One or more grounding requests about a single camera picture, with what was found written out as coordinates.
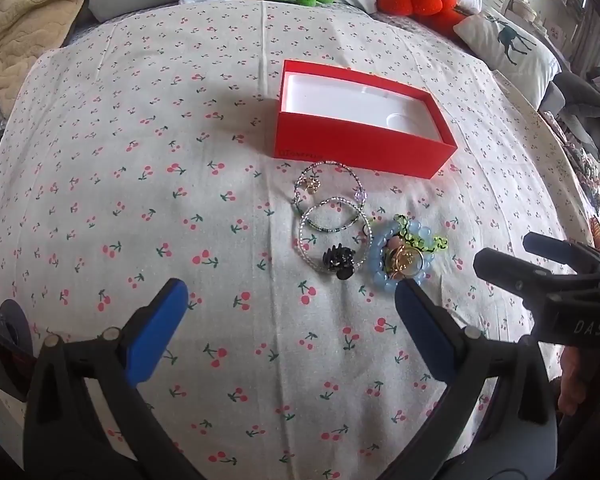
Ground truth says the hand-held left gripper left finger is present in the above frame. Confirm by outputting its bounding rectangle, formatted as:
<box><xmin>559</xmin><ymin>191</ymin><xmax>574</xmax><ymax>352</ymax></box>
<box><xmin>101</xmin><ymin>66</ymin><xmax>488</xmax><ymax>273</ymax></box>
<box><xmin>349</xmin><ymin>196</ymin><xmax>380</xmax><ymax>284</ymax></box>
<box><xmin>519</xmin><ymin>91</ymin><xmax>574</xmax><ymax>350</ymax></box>
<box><xmin>22</xmin><ymin>277</ymin><xmax>206</xmax><ymax>480</ymax></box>

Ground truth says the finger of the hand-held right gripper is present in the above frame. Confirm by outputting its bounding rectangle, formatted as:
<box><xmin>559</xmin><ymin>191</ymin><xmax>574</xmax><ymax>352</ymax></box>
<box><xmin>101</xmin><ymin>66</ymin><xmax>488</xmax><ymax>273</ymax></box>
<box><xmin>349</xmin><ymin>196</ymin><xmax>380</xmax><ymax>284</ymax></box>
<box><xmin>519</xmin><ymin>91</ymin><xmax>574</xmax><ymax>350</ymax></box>
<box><xmin>523</xmin><ymin>231</ymin><xmax>600</xmax><ymax>273</ymax></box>
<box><xmin>472</xmin><ymin>247</ymin><xmax>563</xmax><ymax>311</ymax></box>

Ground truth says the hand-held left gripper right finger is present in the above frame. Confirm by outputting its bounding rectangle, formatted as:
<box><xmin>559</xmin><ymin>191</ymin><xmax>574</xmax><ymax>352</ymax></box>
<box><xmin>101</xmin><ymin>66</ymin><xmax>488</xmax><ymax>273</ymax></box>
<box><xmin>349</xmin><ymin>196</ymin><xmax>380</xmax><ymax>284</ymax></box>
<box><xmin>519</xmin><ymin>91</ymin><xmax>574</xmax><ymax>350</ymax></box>
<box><xmin>380</xmin><ymin>277</ymin><xmax>561</xmax><ymax>480</ymax></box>

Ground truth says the chunky gold ring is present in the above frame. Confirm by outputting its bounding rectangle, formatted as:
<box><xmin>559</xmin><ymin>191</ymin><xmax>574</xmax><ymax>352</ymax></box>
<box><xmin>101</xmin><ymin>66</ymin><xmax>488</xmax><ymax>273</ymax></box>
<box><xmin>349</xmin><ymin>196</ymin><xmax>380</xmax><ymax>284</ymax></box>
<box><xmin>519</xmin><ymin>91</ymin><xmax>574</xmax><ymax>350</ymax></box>
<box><xmin>389</xmin><ymin>247</ymin><xmax>426</xmax><ymax>281</ymax></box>

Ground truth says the light blue bead bracelet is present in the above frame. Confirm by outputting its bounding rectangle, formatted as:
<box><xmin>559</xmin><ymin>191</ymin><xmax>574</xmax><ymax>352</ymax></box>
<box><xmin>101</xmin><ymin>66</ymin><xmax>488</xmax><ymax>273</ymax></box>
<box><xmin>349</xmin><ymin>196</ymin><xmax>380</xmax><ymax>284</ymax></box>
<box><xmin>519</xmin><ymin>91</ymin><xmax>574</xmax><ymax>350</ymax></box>
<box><xmin>367</xmin><ymin>220</ymin><xmax>438</xmax><ymax>300</ymax></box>

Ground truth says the green braided cord bracelet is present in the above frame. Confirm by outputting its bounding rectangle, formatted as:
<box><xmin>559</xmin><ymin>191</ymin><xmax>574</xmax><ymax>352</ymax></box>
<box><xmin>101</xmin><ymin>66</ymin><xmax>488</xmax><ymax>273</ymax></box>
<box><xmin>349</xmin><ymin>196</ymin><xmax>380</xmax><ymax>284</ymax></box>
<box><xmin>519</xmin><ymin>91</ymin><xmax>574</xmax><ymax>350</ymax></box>
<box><xmin>392</xmin><ymin>214</ymin><xmax>449</xmax><ymax>255</ymax></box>

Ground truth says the black hair claw clip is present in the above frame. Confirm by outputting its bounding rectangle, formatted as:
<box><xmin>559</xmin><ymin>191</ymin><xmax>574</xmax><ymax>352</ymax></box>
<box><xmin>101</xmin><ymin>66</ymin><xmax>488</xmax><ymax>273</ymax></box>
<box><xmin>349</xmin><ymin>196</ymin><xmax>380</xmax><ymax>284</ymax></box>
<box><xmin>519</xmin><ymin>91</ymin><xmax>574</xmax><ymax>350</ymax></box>
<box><xmin>321</xmin><ymin>244</ymin><xmax>358</xmax><ymax>281</ymax></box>

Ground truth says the clear bead bracelet purple charm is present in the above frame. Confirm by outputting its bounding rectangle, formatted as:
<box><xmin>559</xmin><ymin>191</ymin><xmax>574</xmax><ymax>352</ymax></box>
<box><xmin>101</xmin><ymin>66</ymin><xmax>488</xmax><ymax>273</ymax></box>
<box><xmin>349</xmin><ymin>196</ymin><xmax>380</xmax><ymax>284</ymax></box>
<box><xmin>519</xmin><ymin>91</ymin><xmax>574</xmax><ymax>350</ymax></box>
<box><xmin>293</xmin><ymin>160</ymin><xmax>369</xmax><ymax>211</ymax></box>

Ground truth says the red cardboard box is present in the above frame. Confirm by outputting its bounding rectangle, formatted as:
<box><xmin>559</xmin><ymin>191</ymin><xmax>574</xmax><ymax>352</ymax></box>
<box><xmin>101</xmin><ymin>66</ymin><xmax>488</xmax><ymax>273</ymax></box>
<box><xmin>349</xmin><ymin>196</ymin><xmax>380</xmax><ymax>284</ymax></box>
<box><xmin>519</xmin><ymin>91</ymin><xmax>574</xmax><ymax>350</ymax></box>
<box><xmin>272</xmin><ymin>59</ymin><xmax>458</xmax><ymax>181</ymax></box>

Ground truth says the person's right hand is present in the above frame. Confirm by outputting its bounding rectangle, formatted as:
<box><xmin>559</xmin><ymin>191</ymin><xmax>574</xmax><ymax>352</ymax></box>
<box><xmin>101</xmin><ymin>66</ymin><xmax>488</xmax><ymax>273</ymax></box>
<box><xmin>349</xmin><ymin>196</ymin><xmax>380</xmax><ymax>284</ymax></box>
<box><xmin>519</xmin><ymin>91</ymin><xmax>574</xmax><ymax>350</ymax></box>
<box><xmin>557</xmin><ymin>346</ymin><xmax>600</xmax><ymax>417</ymax></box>

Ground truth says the cherry print bed sheet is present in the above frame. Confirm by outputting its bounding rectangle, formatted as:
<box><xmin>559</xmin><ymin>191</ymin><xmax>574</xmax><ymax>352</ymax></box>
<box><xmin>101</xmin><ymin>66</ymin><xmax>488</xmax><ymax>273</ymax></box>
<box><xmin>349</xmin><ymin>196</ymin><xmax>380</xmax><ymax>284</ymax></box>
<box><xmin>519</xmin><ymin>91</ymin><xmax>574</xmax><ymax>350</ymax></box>
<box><xmin>0</xmin><ymin>0</ymin><xmax>596</xmax><ymax>480</ymax></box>

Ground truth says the grey chair with clothes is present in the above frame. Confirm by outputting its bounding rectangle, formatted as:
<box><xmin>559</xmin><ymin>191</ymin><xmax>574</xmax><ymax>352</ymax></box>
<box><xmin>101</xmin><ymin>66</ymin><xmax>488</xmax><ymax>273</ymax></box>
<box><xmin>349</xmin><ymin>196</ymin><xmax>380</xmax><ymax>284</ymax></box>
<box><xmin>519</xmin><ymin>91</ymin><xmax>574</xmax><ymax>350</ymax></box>
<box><xmin>539</xmin><ymin>66</ymin><xmax>600</xmax><ymax>166</ymax></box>

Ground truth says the white deer print pillow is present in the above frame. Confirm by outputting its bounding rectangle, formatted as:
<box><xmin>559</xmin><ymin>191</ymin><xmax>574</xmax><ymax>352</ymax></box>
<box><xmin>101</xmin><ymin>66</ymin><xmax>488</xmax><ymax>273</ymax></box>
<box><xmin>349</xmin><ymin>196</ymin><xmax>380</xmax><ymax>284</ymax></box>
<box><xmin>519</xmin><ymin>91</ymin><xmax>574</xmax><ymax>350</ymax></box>
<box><xmin>452</xmin><ymin>12</ymin><xmax>564</xmax><ymax>109</ymax></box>

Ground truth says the dark orange plush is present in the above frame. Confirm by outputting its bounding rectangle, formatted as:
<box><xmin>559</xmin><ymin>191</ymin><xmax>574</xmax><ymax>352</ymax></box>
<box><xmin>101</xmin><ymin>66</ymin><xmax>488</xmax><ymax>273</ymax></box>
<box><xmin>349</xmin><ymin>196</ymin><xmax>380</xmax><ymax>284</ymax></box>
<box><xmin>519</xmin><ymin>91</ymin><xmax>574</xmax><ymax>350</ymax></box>
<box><xmin>422</xmin><ymin>6</ymin><xmax>470</xmax><ymax>37</ymax></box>

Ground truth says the beige quilted blanket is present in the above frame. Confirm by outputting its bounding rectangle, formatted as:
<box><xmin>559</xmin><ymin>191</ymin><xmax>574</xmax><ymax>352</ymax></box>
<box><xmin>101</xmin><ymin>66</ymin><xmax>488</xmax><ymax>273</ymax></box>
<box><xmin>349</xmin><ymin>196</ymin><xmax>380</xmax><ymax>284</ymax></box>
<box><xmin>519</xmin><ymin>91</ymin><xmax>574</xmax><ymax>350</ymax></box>
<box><xmin>0</xmin><ymin>0</ymin><xmax>112</xmax><ymax>117</ymax></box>

